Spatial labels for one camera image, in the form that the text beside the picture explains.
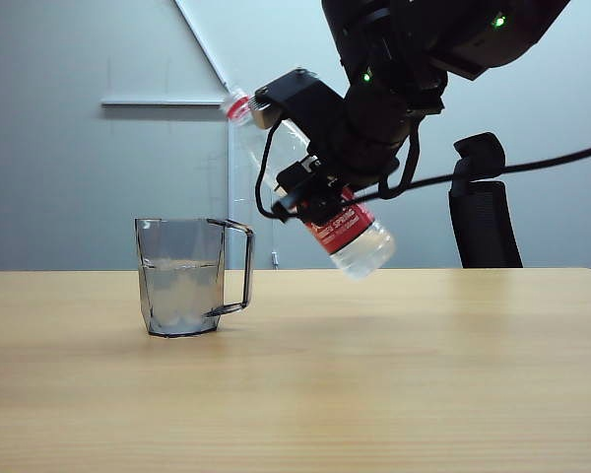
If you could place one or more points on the vertical white wall strip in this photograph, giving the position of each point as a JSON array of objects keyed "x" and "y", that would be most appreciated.
[{"x": 231, "y": 197}]

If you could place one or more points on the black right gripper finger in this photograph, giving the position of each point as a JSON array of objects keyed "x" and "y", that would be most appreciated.
[
  {"x": 300, "y": 177},
  {"x": 320, "y": 199}
]

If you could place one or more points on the transparent grey plastic mug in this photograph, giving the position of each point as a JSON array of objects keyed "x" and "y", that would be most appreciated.
[{"x": 182, "y": 276}]

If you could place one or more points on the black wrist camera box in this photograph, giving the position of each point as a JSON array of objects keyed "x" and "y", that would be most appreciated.
[{"x": 295, "y": 93}]

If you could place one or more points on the clear red-label water bottle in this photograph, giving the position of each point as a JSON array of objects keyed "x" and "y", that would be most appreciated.
[{"x": 354, "y": 241}]

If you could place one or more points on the long horizontal white wall strip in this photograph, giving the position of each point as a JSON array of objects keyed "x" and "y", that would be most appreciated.
[{"x": 162, "y": 103}]

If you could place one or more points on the black office chair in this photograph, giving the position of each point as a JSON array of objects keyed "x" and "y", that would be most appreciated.
[{"x": 487, "y": 222}]

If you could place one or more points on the diagonal white wall strip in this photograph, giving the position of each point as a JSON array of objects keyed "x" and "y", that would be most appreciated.
[{"x": 202, "y": 42}]

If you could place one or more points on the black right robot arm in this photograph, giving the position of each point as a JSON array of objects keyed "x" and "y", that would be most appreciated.
[{"x": 448, "y": 24}]

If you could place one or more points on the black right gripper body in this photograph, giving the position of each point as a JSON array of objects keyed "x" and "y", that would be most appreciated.
[{"x": 379, "y": 128}]

